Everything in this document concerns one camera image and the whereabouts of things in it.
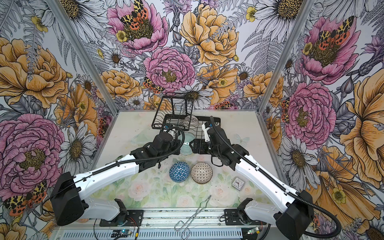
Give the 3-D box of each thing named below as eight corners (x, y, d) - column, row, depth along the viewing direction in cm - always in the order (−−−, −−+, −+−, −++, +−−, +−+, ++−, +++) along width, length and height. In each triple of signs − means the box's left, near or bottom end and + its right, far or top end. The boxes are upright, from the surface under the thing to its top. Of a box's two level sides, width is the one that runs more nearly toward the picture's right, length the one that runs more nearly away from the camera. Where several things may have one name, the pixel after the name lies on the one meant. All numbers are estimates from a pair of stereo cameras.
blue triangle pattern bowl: (169, 183, 87) (168, 179, 83) (171, 165, 94) (170, 161, 90) (189, 183, 87) (189, 179, 83) (189, 165, 94) (189, 161, 90)
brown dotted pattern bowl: (191, 183, 87) (191, 179, 81) (191, 167, 93) (191, 162, 88) (212, 183, 87) (213, 179, 81) (211, 167, 93) (212, 162, 88)
